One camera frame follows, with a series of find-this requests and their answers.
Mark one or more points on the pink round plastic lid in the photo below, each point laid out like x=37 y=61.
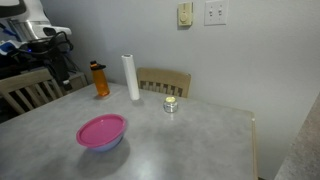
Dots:
x=100 y=130

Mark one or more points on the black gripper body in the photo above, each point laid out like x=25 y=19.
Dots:
x=58 y=65

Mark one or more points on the grey speckled countertop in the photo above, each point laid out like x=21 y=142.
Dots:
x=303 y=150

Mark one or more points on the white double light switch plate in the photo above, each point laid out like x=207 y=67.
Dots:
x=216 y=12

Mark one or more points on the beige side cabinet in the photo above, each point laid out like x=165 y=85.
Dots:
x=78 y=81

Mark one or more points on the wooden chair slatted backrest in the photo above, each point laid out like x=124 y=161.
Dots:
x=28 y=80

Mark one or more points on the white paper towel roll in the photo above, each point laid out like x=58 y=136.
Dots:
x=131 y=77

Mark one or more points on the orange water bottle black cap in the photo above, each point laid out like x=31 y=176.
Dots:
x=100 y=82

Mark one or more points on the wooden chair curved backrest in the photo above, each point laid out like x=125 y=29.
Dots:
x=163 y=77

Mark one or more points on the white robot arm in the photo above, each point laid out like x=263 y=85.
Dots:
x=31 y=15

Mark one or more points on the beige wall thermostat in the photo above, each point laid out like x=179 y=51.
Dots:
x=185 y=14

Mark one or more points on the glass candle jar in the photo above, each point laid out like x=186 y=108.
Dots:
x=170 y=106

